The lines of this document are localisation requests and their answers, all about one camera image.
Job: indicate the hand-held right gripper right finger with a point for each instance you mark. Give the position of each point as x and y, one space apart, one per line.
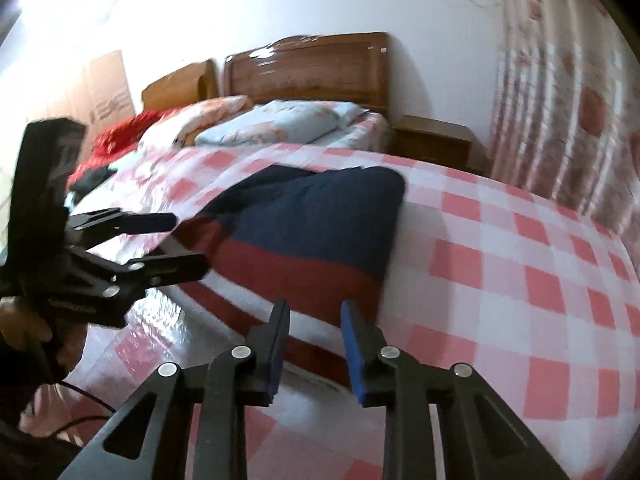
352 360

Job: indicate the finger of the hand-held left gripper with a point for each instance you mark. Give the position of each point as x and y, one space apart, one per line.
170 270
145 222

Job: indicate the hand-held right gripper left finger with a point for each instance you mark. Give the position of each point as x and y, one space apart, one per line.
277 355

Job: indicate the navy and red striped garment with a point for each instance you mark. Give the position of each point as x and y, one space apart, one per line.
310 220

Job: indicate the person's left hand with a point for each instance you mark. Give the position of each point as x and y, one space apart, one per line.
22 330

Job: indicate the dark cloth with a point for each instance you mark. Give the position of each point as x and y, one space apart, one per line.
92 177

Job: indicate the red blanket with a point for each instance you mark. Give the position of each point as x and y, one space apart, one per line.
125 132

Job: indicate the light wooden wardrobe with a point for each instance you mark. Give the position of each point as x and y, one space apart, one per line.
107 90

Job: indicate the small wooden headboard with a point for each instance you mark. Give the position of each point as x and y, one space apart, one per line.
180 85

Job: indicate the pink checked sheet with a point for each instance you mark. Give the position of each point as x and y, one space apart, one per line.
500 285

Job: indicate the folded light blue floral quilt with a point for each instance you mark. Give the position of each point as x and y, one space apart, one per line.
280 122

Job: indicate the large wooden headboard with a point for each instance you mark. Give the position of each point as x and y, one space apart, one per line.
310 70

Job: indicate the floral bed sheet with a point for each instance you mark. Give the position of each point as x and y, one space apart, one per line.
372 130

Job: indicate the wooden nightstand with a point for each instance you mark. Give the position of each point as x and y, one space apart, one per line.
430 135

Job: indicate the floral curtain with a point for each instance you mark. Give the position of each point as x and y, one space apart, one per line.
550 110

